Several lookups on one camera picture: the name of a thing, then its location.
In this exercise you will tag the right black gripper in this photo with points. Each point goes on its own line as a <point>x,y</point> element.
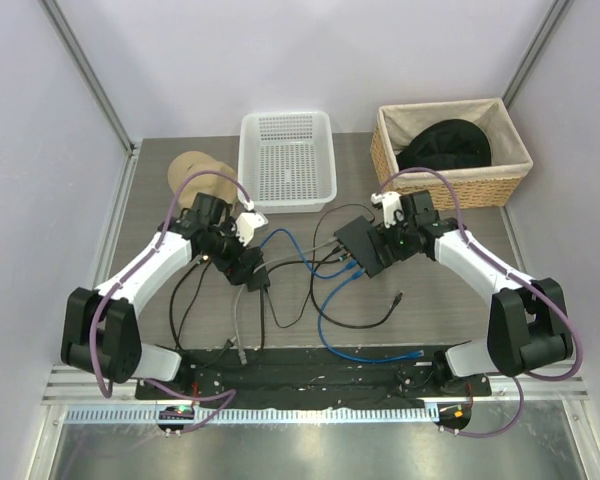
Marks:
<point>388,236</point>

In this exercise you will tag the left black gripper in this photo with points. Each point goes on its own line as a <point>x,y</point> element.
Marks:
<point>235,272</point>

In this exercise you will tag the black network switch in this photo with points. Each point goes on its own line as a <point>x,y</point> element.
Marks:
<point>362,241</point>

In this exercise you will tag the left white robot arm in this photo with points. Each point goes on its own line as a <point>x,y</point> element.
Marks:
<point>101,333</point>

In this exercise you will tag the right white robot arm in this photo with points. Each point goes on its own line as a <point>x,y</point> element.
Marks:
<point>528,327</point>

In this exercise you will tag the black power adapter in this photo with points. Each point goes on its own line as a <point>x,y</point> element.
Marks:
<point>255,273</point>

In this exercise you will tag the black cap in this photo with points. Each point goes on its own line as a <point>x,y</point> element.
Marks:
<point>447,145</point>

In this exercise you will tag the white plastic basket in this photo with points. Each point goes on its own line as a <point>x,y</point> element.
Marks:
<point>286,161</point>

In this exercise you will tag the wicker basket with liner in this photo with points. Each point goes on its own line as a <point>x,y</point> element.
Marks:
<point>397,125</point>

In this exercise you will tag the beige cap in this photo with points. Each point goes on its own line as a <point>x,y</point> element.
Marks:
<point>214,183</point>

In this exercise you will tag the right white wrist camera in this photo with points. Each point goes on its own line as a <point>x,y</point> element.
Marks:
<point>390,203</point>

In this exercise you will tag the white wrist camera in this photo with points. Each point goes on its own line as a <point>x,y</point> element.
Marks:
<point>390,203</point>
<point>248,222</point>

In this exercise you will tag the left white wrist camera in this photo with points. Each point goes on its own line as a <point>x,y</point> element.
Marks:
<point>248,222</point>

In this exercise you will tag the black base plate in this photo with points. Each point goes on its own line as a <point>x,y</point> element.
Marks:
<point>315,378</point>

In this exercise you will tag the aluminium rail frame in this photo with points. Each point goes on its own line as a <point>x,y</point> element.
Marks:
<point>131,403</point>

